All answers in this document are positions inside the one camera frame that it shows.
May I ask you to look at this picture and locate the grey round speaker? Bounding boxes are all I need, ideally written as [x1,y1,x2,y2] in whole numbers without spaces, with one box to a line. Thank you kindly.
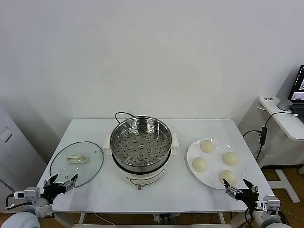
[277,99,293,111]

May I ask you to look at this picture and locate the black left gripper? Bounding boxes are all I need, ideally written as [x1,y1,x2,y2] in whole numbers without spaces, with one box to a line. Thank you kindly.
[42,173,78,203]

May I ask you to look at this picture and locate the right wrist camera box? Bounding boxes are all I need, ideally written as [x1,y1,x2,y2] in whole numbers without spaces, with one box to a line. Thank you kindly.
[255,195,281,211]

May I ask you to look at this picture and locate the stainless steel steamer basket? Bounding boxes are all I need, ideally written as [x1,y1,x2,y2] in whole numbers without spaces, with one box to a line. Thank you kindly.
[103,115,179,168]

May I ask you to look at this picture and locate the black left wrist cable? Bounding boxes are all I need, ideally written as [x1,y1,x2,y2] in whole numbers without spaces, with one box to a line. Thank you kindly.
[5,193,15,210]

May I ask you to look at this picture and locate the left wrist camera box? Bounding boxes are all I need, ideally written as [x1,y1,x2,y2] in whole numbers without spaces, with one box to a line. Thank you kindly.
[14,187,40,200]

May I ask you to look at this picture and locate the black open laptop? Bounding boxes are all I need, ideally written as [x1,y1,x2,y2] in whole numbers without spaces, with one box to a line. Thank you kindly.
[286,64,304,114]

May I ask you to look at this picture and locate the white round plate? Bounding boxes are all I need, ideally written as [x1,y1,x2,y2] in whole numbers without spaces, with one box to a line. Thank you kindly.
[186,138,246,190]

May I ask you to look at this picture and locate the white cabinet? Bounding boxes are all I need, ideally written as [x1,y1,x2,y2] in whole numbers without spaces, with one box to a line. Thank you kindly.
[0,104,47,209]

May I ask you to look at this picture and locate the cream electric cooker base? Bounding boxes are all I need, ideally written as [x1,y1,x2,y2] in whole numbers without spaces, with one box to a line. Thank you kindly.
[103,142,179,191]

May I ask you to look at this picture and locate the white side desk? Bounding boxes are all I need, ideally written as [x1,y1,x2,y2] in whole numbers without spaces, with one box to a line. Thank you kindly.
[257,95,304,204]

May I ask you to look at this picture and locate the black cooker power cord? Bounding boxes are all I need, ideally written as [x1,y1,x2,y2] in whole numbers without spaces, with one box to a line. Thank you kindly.
[115,112,135,124]

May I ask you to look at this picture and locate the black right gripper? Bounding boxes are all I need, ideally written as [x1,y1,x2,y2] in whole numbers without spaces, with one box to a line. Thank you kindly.
[222,178,261,209]

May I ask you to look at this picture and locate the white table frame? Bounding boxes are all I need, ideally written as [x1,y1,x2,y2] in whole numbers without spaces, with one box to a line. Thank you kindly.
[53,210,276,228]

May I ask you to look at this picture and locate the white power strip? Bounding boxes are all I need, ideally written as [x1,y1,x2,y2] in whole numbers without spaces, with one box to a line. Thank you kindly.
[153,213,181,224]

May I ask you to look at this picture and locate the round glass pot lid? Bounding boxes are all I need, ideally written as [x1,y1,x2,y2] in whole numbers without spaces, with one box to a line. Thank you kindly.
[49,141,105,189]

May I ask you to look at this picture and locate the white steamed baozi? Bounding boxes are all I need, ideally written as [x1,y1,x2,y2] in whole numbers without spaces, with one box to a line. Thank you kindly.
[218,169,238,186]
[221,152,239,166]
[191,157,209,172]
[200,140,215,154]

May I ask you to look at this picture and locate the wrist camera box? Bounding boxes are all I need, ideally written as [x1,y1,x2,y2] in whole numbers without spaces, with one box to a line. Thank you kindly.
[14,187,40,200]
[255,195,281,211]

